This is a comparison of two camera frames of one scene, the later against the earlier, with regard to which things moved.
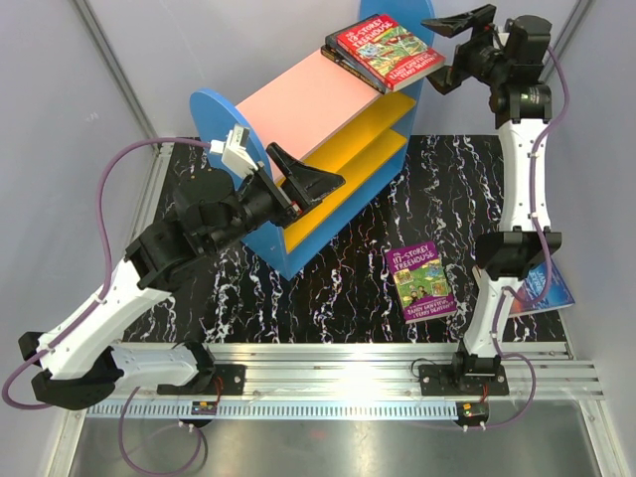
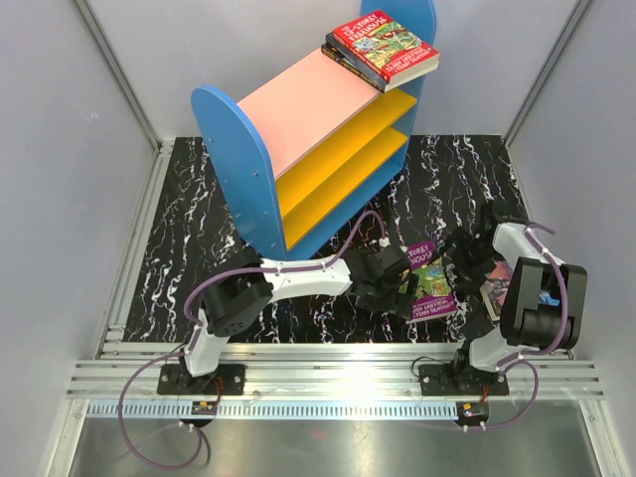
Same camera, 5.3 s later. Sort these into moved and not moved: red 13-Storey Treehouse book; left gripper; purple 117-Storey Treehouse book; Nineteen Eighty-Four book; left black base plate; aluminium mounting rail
Moved: red 13-Storey Treehouse book; left gripper
Not moved: Nineteen Eighty-Four book; purple 117-Storey Treehouse book; left black base plate; aluminium mounting rail
